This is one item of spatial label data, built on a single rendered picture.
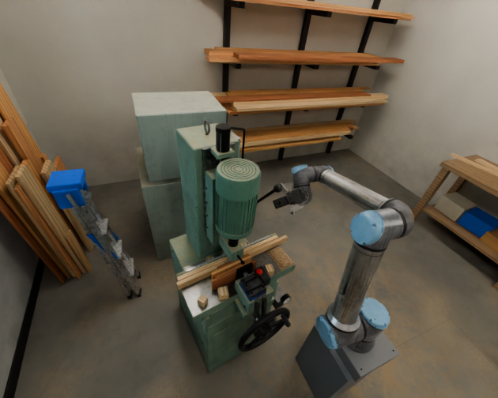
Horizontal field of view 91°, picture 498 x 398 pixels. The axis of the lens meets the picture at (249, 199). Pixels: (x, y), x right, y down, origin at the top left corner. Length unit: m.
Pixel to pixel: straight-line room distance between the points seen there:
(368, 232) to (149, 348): 1.75
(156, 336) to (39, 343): 0.79
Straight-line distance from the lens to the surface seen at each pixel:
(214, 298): 1.25
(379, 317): 1.42
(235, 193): 0.89
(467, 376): 2.76
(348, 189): 1.24
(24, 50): 3.19
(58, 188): 1.64
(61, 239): 2.39
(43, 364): 2.40
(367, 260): 1.02
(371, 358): 1.63
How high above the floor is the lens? 2.00
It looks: 39 degrees down
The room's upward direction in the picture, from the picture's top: 7 degrees clockwise
